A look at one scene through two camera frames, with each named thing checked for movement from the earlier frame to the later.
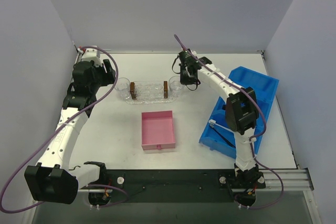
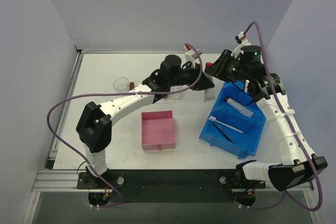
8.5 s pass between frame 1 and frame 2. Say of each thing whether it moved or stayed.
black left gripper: moved
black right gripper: moved
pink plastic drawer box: stayed
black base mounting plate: stayed
